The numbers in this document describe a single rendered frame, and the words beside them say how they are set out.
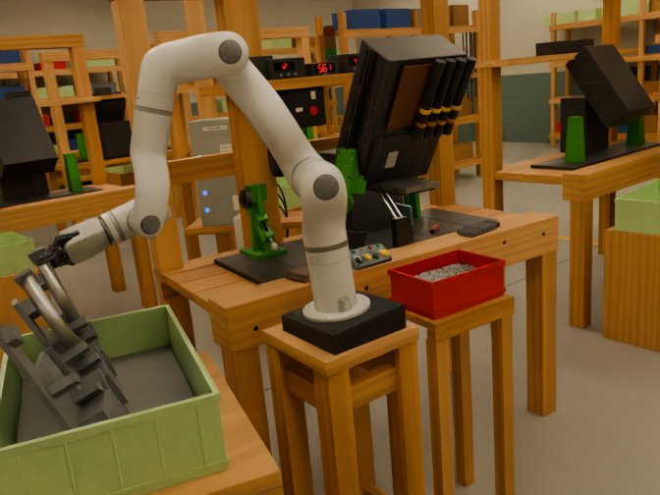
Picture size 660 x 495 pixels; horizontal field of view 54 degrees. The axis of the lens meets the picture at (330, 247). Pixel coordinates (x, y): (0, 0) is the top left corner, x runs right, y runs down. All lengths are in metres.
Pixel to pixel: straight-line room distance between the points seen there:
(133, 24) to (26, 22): 9.97
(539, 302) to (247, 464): 1.78
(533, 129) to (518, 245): 10.13
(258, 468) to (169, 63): 0.93
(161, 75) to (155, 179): 0.24
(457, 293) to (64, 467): 1.22
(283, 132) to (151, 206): 0.37
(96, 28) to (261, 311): 10.97
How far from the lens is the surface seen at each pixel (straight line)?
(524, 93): 12.81
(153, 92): 1.63
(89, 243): 1.66
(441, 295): 1.98
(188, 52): 1.61
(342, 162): 2.43
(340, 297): 1.75
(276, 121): 1.64
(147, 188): 1.58
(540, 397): 3.07
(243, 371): 2.05
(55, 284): 1.64
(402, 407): 1.88
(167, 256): 2.50
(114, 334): 1.88
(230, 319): 1.97
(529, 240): 2.73
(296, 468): 2.04
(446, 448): 2.17
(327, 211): 1.65
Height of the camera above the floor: 1.54
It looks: 15 degrees down
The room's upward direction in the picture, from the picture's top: 5 degrees counter-clockwise
